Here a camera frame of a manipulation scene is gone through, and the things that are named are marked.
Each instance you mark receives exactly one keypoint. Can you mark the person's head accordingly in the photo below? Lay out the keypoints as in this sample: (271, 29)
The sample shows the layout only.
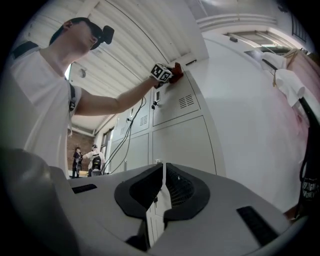
(77, 37)

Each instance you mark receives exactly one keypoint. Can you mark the off-white hanging jacket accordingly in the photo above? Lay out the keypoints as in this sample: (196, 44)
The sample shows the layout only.
(273, 60)

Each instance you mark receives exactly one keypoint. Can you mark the white hanging shirt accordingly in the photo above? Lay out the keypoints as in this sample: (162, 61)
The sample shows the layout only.
(287, 85)

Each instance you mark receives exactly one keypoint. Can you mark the person's white t-shirt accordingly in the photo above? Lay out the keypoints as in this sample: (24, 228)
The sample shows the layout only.
(37, 100)

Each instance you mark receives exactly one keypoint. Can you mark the black printed tote bag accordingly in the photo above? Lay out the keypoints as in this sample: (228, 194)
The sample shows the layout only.
(310, 190)

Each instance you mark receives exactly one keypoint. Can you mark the pink hanging garment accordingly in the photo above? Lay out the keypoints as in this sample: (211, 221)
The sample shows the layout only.
(295, 120)

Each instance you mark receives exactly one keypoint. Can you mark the black metal railing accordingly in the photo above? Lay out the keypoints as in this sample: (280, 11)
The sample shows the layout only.
(298, 30)

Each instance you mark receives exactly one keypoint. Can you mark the round ceiling fixture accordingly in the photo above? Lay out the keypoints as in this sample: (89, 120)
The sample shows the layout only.
(82, 73)

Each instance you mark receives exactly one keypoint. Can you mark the brown cleaning cloth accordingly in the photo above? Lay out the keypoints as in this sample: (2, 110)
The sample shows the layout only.
(177, 72)

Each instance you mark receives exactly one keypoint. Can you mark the grey metal locker unit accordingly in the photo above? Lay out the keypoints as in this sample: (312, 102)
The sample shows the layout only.
(182, 147)

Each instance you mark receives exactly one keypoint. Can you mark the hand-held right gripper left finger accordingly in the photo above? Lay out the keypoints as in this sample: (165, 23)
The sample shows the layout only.
(100, 212)

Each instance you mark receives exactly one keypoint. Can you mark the grey metal locker door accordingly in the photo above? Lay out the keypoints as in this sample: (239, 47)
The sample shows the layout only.
(175, 112)

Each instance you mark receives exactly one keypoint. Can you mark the person's left forearm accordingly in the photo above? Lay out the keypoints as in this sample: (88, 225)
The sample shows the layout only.
(112, 101)

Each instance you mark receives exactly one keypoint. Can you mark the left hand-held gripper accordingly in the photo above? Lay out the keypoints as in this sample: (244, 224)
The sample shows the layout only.
(160, 72)

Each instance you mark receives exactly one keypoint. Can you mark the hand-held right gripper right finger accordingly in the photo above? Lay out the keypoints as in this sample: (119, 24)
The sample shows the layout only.
(220, 200)

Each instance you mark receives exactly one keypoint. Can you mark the metal key bunch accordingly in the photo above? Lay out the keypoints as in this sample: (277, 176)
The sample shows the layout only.
(154, 105)

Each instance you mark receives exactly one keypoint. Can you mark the black head-worn camera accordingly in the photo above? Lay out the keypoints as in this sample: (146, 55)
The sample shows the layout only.
(106, 33)

